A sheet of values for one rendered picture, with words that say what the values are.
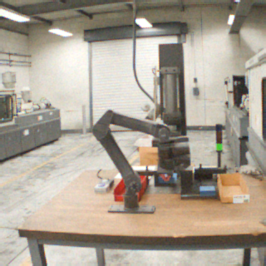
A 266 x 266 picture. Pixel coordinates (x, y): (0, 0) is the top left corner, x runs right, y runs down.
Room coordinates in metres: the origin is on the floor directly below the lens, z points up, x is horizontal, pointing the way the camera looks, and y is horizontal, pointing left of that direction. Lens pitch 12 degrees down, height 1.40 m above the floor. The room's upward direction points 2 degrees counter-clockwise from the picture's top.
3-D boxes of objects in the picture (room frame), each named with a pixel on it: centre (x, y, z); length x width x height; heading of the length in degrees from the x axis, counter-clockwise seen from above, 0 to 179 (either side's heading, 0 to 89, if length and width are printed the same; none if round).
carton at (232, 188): (1.50, -0.31, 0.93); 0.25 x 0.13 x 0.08; 176
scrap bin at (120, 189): (1.57, 0.18, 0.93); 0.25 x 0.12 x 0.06; 176
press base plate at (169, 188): (1.80, -0.06, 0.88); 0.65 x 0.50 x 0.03; 86
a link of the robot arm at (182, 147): (1.36, -0.03, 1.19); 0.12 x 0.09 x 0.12; 96
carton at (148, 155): (5.27, 0.13, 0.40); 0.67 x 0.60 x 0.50; 167
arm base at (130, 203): (1.34, 0.16, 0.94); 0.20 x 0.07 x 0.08; 86
